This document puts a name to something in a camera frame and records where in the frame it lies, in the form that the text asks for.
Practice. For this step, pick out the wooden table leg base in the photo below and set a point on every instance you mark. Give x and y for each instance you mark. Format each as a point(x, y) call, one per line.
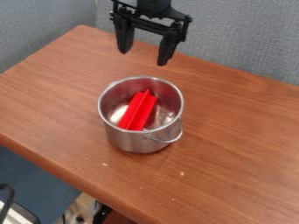
point(84, 211)

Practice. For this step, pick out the stainless steel metal pot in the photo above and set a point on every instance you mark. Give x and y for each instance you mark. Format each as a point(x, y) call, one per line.
point(163, 128)

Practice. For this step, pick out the red plastic block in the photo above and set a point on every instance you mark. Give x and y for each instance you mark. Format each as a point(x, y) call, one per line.
point(138, 111)

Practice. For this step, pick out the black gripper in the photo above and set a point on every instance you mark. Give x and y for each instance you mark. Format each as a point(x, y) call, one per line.
point(154, 16)

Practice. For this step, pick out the grey device under table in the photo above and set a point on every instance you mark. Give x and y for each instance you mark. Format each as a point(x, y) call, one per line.
point(19, 215)

